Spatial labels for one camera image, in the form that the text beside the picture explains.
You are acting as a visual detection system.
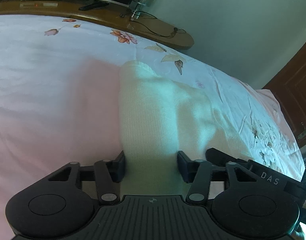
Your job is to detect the wooden TV console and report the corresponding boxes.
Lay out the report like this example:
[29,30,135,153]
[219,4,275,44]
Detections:
[0,0,194,50]

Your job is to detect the black lamp cable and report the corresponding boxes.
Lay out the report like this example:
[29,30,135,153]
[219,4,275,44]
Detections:
[119,10,187,39]

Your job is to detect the floral pink bed sheet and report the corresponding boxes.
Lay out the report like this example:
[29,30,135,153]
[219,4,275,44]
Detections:
[0,15,305,239]

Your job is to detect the cream knitted sweater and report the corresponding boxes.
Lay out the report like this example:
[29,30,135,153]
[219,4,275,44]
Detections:
[119,61,250,195]

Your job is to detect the brown wooden door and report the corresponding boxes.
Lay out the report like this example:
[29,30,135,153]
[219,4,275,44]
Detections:
[264,42,306,147]

